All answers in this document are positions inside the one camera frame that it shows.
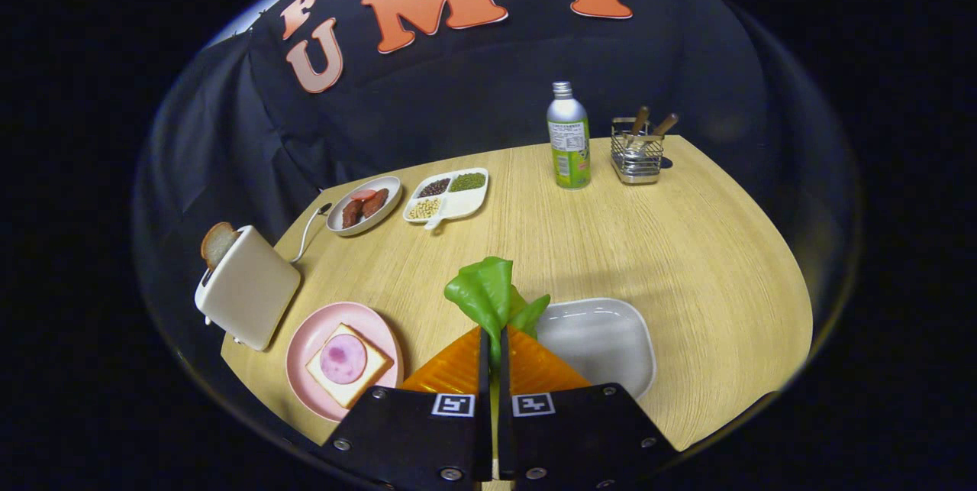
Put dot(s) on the pile of yellow soybeans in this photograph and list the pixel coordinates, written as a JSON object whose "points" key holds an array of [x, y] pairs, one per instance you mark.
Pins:
{"points": [[424, 208]]}

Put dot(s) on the bread slice with crust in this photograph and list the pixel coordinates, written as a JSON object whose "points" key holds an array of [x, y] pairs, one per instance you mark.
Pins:
{"points": [[374, 361]]}

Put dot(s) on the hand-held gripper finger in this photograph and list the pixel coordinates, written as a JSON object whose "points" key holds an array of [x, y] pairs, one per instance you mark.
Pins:
{"points": [[485, 430], [504, 430]]}

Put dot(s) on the pink sausage slice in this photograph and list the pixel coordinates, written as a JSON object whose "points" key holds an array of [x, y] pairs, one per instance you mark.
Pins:
{"points": [[362, 194]]}

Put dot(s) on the pile of dark red beans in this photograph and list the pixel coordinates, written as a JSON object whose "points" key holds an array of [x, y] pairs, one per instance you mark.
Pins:
{"points": [[434, 187]]}

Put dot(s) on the round beige plate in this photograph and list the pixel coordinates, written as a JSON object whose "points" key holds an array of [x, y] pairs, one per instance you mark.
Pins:
{"points": [[385, 208]]}

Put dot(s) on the brown meat piece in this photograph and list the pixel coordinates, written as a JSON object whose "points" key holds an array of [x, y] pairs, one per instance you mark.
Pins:
{"points": [[375, 203], [352, 214]]}

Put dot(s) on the pile of green beans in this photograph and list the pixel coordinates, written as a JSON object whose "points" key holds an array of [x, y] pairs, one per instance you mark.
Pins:
{"points": [[467, 182]]}

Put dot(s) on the white rectangular plate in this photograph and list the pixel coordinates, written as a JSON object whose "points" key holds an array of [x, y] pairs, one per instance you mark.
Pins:
{"points": [[603, 338]]}

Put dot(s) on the pink ham slice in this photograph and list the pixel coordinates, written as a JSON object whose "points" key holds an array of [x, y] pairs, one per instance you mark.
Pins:
{"points": [[343, 359]]}

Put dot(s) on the green metal bottle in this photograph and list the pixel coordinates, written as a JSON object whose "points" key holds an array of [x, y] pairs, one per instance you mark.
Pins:
{"points": [[569, 147]]}

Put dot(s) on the white toaster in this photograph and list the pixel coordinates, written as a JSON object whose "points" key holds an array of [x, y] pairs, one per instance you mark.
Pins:
{"points": [[256, 296]]}

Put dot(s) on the white divided dish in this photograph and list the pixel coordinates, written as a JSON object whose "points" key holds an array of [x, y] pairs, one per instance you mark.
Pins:
{"points": [[460, 205]]}

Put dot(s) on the pink round plate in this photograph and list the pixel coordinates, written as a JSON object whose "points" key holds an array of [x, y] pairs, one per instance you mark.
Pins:
{"points": [[305, 338]]}

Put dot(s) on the green lettuce leaf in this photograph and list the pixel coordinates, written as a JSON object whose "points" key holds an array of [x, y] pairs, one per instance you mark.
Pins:
{"points": [[485, 292]]}

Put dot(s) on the toasted bread slice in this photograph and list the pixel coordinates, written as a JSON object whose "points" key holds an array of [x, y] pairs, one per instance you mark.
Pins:
{"points": [[217, 243]]}

